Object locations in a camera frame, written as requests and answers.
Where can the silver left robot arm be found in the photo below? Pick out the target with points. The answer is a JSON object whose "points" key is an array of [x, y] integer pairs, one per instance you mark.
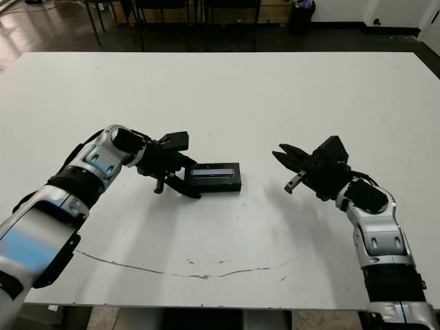
{"points": [[68, 192]]}

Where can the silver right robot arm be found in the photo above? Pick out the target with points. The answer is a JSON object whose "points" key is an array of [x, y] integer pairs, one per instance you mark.
{"points": [[381, 233]]}

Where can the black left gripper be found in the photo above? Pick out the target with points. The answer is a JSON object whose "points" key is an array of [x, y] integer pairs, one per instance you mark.
{"points": [[161, 161]]}

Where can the white door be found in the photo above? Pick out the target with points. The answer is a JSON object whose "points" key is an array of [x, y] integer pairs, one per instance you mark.
{"points": [[433, 17]]}

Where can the black chair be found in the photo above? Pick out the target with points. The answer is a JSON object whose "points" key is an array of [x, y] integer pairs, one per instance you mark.
{"points": [[256, 24], [141, 24]]}

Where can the black trash bin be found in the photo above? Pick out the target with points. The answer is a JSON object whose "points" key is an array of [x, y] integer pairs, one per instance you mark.
{"points": [[302, 17]]}

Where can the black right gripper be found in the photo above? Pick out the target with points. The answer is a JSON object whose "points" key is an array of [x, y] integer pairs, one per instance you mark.
{"points": [[324, 178]]}

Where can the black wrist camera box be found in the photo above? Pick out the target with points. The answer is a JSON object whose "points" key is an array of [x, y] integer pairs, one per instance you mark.
{"points": [[177, 141], [331, 149]]}

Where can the black box lid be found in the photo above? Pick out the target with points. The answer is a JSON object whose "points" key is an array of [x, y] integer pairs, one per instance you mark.
{"points": [[220, 184]]}

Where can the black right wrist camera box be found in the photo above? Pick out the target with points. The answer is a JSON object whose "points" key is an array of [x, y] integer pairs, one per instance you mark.
{"points": [[331, 149]]}

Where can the light wooden board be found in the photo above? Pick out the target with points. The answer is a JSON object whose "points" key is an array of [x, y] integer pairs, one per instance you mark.
{"points": [[197, 13]]}

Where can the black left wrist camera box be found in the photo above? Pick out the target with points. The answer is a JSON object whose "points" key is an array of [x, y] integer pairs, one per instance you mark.
{"points": [[177, 141]]}

